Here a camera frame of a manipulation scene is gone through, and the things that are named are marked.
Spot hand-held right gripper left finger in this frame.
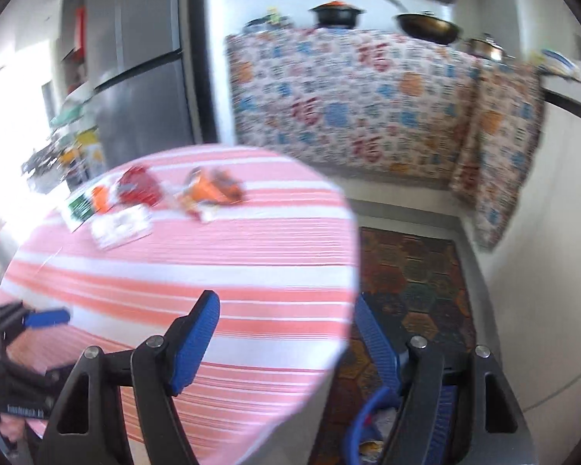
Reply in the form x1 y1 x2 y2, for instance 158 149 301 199
43 289 222 465

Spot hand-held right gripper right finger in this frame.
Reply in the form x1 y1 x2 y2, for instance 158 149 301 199
353 292 533 465

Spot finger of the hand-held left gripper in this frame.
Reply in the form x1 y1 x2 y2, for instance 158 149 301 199
4 362 64 391
0 301 72 340

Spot blue plastic mesh basket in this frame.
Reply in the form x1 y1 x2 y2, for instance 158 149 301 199
349 382 461 465

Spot white green carton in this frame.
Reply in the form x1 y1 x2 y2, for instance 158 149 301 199
65 189 102 231

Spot white printed paper wrapper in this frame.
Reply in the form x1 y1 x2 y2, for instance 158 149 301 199
91 206 153 251

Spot small orange packet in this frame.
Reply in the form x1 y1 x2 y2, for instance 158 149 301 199
91 185 113 214

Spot orange snack packet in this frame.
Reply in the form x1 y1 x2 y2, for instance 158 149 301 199
177 167 245 224

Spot dark red wrapper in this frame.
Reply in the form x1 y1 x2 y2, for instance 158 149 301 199
117 165 165 207

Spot hexagon patterned rug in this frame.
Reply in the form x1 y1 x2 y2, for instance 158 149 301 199
320 225 478 465

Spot pink white striped tablecloth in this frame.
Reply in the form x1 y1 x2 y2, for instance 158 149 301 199
0 144 361 465

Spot white storage rack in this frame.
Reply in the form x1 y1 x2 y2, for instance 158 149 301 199
22 102 98 189

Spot yellow green cardboard box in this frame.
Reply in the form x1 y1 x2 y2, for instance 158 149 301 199
75 126 107 180

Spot small printed blanket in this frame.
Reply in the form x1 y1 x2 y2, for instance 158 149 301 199
448 60 548 253

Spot white kitchen base cabinets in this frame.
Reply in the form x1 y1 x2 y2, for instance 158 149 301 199
484 77 581 408

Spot large printed blanket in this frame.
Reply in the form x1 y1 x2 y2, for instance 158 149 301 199
224 26 482 189

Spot grey refrigerator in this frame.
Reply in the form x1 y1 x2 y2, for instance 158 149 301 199
84 0 197 175

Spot dark shelving cabinet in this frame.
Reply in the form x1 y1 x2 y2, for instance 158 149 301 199
53 0 90 102

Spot steel pot with lid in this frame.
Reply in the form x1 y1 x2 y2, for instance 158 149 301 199
462 33 514 61

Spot dark wok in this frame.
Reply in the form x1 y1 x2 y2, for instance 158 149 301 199
374 0 463 44

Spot black clay pot orange lid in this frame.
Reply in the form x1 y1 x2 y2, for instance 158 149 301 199
309 0 366 30

